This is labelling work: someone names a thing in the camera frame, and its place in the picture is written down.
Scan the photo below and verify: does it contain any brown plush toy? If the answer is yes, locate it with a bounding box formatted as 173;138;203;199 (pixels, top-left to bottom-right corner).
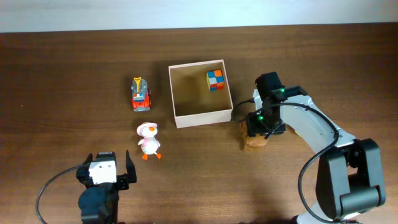
239;122;269;152

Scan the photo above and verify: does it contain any colourful puzzle cube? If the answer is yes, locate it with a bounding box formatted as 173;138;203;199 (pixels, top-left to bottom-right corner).
206;70;224;91

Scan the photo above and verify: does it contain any red grey toy truck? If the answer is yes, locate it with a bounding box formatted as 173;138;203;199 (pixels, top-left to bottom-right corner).
131;77;152;112

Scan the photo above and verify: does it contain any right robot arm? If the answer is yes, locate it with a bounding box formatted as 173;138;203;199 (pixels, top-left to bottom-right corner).
246;72;386;223

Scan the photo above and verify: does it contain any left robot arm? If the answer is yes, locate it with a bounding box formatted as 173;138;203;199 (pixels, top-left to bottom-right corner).
76;152;137;224

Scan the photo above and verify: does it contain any white pink duck toy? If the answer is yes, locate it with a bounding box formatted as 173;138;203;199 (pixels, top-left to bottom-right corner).
136;122;162;160

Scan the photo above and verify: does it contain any white cardboard box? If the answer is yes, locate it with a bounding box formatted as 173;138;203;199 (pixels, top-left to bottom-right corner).
169;59;233;128

